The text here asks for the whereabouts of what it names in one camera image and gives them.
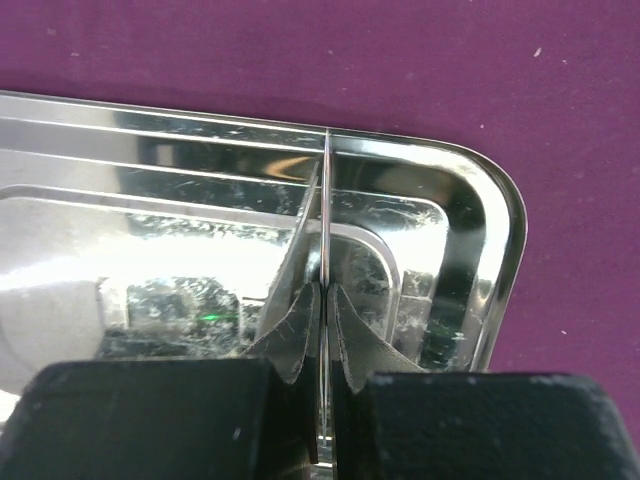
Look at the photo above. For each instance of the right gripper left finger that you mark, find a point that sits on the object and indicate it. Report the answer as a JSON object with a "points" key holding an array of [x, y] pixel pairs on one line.
{"points": [[250, 417]]}

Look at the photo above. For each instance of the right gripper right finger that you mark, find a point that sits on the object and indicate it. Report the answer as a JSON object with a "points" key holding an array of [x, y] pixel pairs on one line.
{"points": [[393, 420]]}

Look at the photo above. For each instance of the broad steel tweezers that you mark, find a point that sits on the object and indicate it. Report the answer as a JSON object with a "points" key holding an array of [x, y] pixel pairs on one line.
{"points": [[325, 210]]}

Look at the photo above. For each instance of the purple surgical cloth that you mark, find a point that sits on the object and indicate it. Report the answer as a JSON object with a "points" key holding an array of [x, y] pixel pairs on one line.
{"points": [[435, 70]]}

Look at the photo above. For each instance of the steel instrument tray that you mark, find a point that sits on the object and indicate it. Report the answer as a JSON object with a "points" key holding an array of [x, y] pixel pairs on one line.
{"points": [[129, 230]]}

